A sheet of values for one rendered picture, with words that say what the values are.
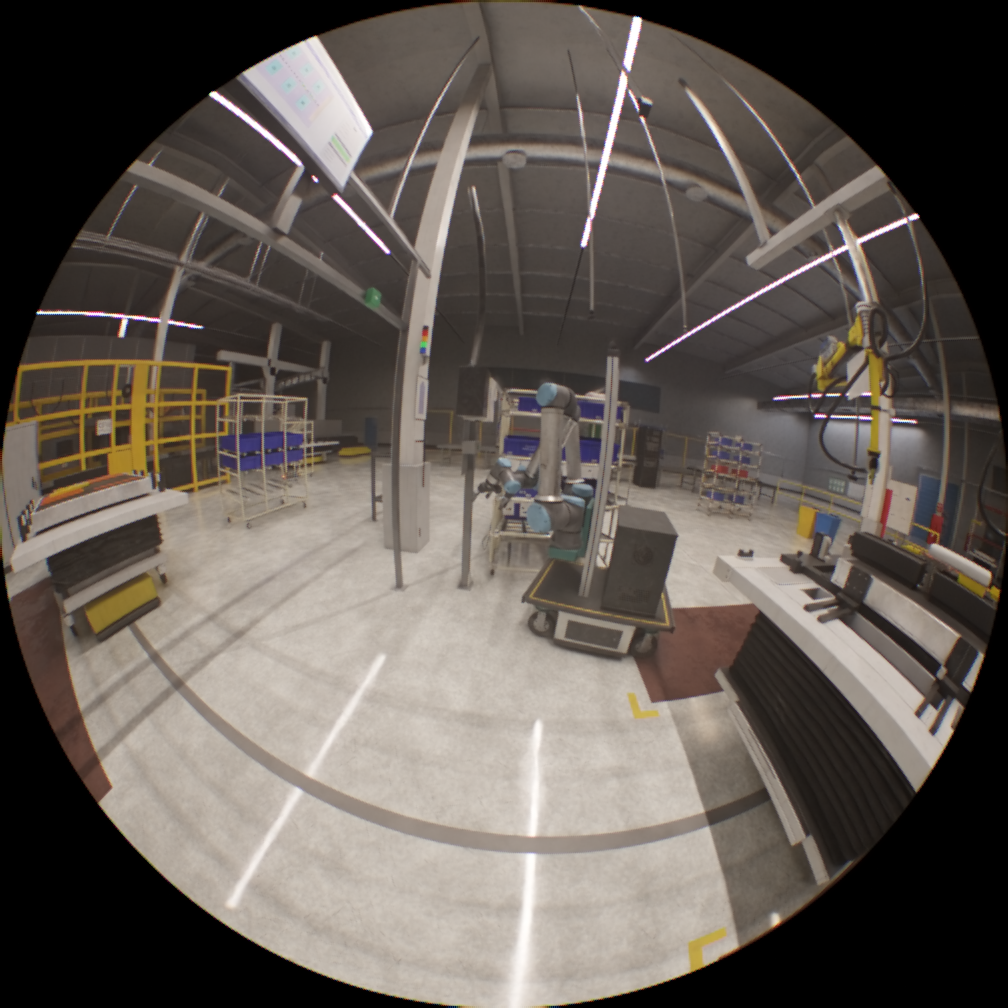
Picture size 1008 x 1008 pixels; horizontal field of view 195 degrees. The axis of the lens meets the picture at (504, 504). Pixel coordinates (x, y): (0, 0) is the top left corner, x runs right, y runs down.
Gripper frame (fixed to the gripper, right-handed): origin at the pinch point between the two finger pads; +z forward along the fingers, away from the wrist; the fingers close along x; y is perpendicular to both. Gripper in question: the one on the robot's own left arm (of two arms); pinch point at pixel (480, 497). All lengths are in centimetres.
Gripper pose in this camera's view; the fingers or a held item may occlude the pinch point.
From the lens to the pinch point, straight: 196.2
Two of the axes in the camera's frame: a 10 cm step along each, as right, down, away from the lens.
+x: -6.7, 1.9, -7.2
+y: -5.6, -7.6, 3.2
